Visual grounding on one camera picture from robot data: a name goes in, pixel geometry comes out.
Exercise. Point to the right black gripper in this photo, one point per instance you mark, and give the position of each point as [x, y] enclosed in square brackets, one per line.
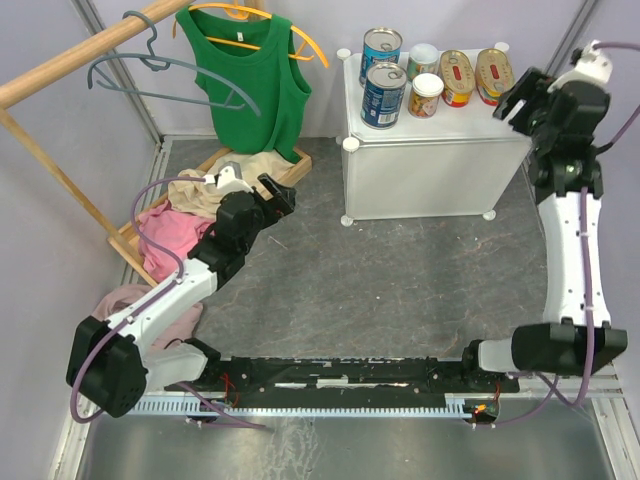
[530, 86]

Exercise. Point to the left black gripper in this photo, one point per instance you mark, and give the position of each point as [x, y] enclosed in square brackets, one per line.
[285, 200]

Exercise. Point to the oval sardine tin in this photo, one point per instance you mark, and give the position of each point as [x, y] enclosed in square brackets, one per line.
[457, 74]
[494, 75]

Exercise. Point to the small cup white lid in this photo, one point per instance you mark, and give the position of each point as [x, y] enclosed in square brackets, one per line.
[426, 90]

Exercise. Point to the dark blue tin can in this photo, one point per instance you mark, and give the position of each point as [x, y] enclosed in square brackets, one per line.
[384, 90]

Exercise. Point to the blue soup can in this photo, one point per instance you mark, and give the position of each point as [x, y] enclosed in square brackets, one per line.
[380, 44]

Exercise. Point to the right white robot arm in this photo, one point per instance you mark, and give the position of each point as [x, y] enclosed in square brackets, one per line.
[575, 336]

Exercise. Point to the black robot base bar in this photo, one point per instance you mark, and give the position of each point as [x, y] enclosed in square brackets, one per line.
[348, 382]

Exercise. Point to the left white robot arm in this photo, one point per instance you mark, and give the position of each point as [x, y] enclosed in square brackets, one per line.
[112, 362]

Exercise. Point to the beige cloth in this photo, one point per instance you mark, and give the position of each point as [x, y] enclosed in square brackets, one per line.
[203, 200]

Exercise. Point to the white plastic cube cabinet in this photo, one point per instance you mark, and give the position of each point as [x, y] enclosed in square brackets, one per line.
[456, 163]

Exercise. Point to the pink cloth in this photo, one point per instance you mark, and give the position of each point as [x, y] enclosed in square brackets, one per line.
[176, 231]

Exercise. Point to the green tank top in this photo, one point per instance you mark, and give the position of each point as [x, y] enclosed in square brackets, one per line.
[276, 84]

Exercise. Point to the mauve cloth on floor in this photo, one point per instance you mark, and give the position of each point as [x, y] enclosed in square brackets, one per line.
[125, 295]

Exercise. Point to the wooden tray base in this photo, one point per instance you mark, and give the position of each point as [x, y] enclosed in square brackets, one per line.
[131, 255]

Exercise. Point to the grey clothes hanger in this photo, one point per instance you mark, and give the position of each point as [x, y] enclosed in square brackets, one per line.
[165, 70]

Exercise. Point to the orange clothes hanger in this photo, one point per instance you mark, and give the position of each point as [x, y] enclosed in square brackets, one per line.
[310, 45]

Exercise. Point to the wooden clothes rack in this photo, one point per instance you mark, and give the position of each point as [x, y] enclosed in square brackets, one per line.
[94, 135]

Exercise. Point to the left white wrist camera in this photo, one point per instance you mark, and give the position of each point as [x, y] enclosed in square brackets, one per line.
[229, 179]

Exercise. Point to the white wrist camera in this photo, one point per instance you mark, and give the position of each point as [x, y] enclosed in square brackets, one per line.
[229, 179]
[591, 66]

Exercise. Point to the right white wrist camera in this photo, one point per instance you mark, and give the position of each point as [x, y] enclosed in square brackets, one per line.
[591, 66]

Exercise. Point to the white slotted cable duct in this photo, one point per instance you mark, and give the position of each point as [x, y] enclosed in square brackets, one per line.
[185, 404]

